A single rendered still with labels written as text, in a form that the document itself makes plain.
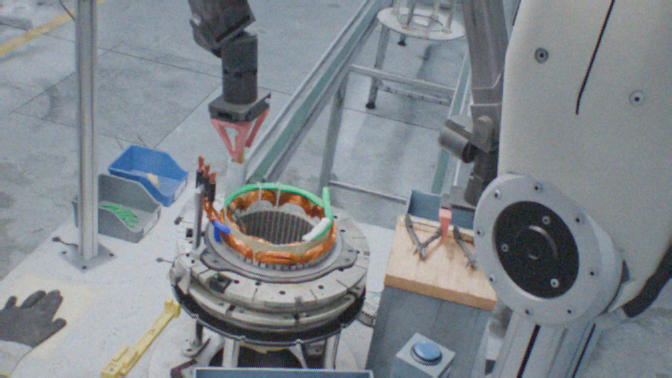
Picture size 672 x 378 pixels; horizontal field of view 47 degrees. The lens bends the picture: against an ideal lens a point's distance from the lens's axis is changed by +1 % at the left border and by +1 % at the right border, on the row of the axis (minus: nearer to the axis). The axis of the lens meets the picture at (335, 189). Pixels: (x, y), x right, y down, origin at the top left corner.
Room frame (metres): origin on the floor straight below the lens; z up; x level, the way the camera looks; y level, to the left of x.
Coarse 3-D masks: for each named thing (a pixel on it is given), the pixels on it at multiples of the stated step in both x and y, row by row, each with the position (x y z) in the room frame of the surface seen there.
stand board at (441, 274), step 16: (432, 224) 1.24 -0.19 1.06; (400, 240) 1.16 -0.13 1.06; (448, 240) 1.19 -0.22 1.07; (400, 256) 1.11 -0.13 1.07; (416, 256) 1.12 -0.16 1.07; (432, 256) 1.13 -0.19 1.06; (448, 256) 1.14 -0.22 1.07; (400, 272) 1.07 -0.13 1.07; (416, 272) 1.07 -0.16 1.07; (432, 272) 1.08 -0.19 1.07; (448, 272) 1.09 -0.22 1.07; (464, 272) 1.10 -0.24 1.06; (480, 272) 1.11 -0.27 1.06; (400, 288) 1.05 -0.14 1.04; (416, 288) 1.05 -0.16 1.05; (432, 288) 1.05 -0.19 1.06; (448, 288) 1.05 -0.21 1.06; (464, 288) 1.05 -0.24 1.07; (480, 288) 1.06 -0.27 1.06; (464, 304) 1.04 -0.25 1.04; (480, 304) 1.04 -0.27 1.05
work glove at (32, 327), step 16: (32, 304) 1.13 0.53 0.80; (48, 304) 1.14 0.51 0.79; (0, 320) 1.07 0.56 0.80; (16, 320) 1.07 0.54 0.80; (32, 320) 1.08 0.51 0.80; (48, 320) 1.09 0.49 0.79; (64, 320) 1.10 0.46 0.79; (0, 336) 1.03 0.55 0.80; (16, 336) 1.04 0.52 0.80; (32, 336) 1.04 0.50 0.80; (48, 336) 1.06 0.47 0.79; (0, 352) 1.00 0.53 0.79; (16, 352) 1.00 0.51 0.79; (0, 368) 0.96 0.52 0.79
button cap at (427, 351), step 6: (420, 342) 0.92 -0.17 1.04; (426, 342) 0.93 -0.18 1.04; (414, 348) 0.91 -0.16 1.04; (420, 348) 0.91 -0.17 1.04; (426, 348) 0.91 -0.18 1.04; (432, 348) 0.91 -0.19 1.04; (438, 348) 0.92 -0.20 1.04; (420, 354) 0.90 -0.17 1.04; (426, 354) 0.90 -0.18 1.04; (432, 354) 0.90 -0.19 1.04; (438, 354) 0.90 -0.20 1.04; (426, 360) 0.89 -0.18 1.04; (432, 360) 0.89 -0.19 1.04
